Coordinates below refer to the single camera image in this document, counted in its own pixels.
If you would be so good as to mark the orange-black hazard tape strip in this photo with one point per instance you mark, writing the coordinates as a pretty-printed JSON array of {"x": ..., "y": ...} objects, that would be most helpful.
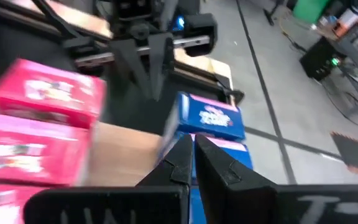
[{"x": 356, "y": 155}]

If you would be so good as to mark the red Froot Loops cereal box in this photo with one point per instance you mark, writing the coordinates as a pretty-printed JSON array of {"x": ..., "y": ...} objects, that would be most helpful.
[
  {"x": 2, "y": 202},
  {"x": 51, "y": 90},
  {"x": 33, "y": 149}
]

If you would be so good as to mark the green panel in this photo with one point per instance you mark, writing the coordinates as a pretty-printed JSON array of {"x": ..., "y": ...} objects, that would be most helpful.
[{"x": 309, "y": 9}]

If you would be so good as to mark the black computer tower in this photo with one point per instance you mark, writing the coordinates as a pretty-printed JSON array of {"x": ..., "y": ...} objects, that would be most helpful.
[{"x": 320, "y": 59}]

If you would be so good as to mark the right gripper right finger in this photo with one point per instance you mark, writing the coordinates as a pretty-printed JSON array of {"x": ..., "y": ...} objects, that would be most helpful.
[{"x": 222, "y": 186}]

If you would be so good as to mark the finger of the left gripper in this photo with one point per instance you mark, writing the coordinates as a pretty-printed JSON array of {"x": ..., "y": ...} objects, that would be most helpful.
[
  {"x": 160, "y": 62},
  {"x": 132, "y": 68}
]

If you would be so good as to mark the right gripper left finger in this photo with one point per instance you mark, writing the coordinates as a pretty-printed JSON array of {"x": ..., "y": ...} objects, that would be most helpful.
[{"x": 172, "y": 174}]

